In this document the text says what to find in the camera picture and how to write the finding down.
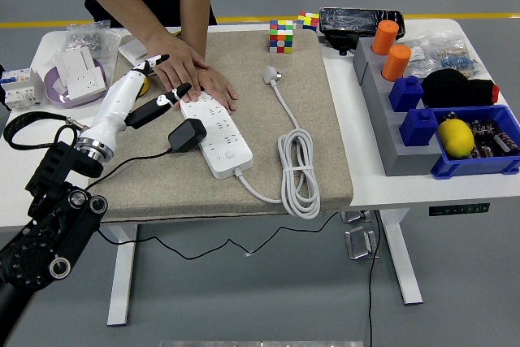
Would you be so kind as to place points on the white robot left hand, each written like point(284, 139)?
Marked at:
point(115, 103)

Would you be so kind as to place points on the person's right hand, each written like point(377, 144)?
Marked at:
point(178, 66)

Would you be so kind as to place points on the person's left hand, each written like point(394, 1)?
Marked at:
point(219, 89)

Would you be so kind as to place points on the black power adapter plug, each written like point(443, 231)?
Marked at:
point(185, 135)

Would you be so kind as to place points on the white power strip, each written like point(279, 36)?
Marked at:
point(227, 152)

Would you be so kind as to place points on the person's left forearm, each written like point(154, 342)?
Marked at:
point(195, 9)

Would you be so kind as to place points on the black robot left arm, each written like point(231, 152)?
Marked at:
point(57, 217)

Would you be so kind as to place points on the grey-brown mat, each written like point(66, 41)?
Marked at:
point(252, 111)

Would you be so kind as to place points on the white socket box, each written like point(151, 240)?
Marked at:
point(75, 60)

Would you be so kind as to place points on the purple bowl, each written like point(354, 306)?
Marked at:
point(53, 91)

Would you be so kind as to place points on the clear bag of screws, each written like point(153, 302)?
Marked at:
point(83, 38)

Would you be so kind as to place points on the large colourful puzzle cube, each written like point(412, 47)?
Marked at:
point(280, 36)

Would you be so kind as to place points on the white circuit breaker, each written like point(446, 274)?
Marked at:
point(20, 87)

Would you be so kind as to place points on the small colourful puzzle cube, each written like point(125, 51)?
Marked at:
point(307, 21)

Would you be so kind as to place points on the black wrapped box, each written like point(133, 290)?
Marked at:
point(353, 22)

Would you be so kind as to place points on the grey stepped block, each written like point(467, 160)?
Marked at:
point(386, 131)

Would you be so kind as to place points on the orange cylinder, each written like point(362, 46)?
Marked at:
point(385, 37)
point(396, 62)

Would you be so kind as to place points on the white table leg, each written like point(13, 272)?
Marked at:
point(122, 282)
point(402, 265)

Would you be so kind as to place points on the blue block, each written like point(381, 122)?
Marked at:
point(420, 127)
point(405, 93)

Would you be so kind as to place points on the clear bag of white parts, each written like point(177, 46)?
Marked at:
point(420, 56)

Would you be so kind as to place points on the black cloth bundle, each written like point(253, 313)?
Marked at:
point(455, 89)

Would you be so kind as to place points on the clear bag of blue parts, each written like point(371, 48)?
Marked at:
point(455, 58)

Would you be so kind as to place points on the yellow lemon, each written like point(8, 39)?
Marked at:
point(455, 137)

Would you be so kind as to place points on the blue plastic bin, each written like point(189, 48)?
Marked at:
point(467, 166)

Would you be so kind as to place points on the black desk control panel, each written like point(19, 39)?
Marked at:
point(459, 209)

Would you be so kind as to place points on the dark capacitors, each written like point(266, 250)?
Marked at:
point(493, 137)

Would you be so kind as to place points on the white wall socket panel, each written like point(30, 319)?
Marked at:
point(85, 83)

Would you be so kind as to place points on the white wall switch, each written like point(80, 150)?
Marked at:
point(131, 51)

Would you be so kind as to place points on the metal bracket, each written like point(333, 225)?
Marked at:
point(359, 243)
point(355, 216)

